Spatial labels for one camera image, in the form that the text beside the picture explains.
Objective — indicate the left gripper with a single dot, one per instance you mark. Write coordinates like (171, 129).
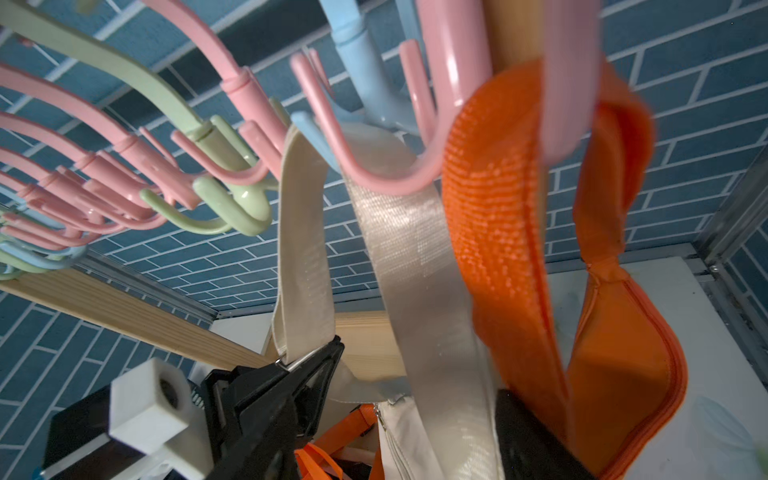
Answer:
(228, 393)

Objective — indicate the pink rightmost hook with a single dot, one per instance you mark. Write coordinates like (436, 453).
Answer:
(396, 144)

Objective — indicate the beige sling bag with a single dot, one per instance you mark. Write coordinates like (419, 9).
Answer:
(436, 419)

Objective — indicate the orange bag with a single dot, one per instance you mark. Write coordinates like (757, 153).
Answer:
(320, 458)
(627, 374)

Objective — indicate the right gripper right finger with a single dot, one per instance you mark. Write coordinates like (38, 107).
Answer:
(527, 448)

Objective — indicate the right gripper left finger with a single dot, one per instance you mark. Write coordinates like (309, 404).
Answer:
(266, 447)

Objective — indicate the wooden hanging rack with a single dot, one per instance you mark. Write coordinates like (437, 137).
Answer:
(150, 324)

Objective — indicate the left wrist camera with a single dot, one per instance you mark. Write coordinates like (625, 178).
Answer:
(143, 425)

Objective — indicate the light blue eleventh hook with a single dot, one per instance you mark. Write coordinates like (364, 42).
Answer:
(384, 104)

